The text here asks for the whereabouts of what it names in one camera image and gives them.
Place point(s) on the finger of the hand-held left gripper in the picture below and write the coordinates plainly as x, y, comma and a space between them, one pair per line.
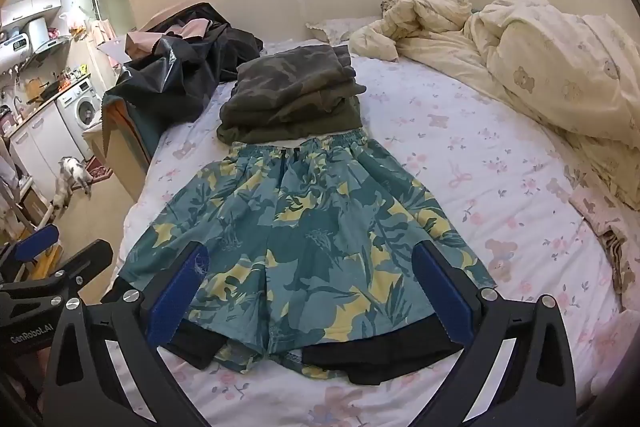
90, 257
35, 243

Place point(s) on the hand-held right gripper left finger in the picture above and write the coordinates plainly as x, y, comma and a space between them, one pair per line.
175, 294

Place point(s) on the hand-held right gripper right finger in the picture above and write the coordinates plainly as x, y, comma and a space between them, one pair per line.
445, 297

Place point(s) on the teal floral pants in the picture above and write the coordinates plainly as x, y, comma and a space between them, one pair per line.
310, 232

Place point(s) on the folded camouflage pants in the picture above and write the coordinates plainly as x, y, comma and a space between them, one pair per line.
295, 77

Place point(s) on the white and grey cat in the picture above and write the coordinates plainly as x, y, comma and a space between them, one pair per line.
70, 172

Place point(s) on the red floor rug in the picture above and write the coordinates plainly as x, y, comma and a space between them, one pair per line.
97, 171

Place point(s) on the white lower kitchen cabinet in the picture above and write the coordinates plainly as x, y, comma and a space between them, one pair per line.
37, 147

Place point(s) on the white kitchen cabinet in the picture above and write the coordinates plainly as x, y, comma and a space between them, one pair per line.
30, 7
37, 147

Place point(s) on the beige bedside cabinet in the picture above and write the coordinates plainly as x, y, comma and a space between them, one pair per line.
125, 167

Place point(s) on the white washing machine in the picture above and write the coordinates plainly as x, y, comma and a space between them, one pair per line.
82, 107

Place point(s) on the white floral bed sheet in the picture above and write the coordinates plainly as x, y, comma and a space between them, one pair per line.
450, 147

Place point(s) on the black wok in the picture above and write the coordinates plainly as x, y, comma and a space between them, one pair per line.
49, 89

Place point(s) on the white water heater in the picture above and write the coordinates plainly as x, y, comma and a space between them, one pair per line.
12, 52

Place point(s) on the range hood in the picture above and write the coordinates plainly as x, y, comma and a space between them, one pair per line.
47, 49

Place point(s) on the black jacket pile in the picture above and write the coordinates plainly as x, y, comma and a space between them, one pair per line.
200, 62

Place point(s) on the pink cloth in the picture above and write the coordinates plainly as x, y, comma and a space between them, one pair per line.
150, 39

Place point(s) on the plastic bag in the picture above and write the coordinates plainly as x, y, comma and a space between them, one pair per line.
74, 18

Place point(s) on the white upper kitchen cabinet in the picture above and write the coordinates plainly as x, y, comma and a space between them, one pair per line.
30, 7

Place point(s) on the cream bear print quilt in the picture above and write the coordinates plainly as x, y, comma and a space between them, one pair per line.
550, 57

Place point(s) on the floral pillow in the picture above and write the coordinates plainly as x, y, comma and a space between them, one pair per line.
332, 28

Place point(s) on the white exhaust duct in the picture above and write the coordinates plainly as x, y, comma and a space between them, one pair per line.
36, 34

